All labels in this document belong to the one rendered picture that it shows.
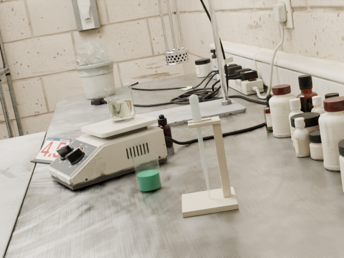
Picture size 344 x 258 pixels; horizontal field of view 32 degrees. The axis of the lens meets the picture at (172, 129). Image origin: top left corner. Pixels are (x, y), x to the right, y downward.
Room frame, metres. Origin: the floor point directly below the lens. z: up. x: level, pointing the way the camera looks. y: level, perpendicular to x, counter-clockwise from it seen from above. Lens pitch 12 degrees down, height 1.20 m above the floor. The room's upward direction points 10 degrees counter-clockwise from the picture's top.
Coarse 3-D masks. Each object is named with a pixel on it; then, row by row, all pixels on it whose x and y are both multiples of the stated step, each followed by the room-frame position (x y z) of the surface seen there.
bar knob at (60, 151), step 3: (60, 147) 1.12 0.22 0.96; (63, 147) 1.11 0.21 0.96; (66, 147) 1.10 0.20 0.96; (69, 147) 1.11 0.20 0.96; (72, 147) 1.12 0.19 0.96; (57, 150) 1.12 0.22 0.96; (60, 150) 1.11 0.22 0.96; (63, 150) 1.11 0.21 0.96; (66, 150) 1.11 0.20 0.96; (69, 150) 1.11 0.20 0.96; (72, 150) 1.11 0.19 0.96; (60, 153) 1.11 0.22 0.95; (63, 153) 1.11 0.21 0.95; (66, 153) 1.11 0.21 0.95; (63, 156) 1.11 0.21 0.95; (63, 159) 1.10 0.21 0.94
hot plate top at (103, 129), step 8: (104, 120) 1.19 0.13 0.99; (136, 120) 1.13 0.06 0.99; (144, 120) 1.11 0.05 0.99; (152, 120) 1.11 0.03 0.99; (80, 128) 1.16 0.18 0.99; (88, 128) 1.13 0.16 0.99; (96, 128) 1.12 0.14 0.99; (104, 128) 1.10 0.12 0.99; (112, 128) 1.09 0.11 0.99; (120, 128) 1.08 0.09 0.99; (128, 128) 1.08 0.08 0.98; (136, 128) 1.09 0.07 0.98; (104, 136) 1.06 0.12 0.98
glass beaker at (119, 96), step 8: (104, 88) 1.14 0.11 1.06; (112, 88) 1.12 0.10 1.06; (120, 88) 1.13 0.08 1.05; (128, 88) 1.14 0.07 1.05; (112, 96) 1.13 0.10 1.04; (120, 96) 1.13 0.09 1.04; (128, 96) 1.13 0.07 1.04; (112, 104) 1.13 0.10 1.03; (120, 104) 1.13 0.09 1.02; (128, 104) 1.13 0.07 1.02; (112, 112) 1.13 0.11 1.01; (120, 112) 1.13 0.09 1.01; (128, 112) 1.13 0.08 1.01; (112, 120) 1.14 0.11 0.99; (120, 120) 1.13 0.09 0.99; (128, 120) 1.13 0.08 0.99
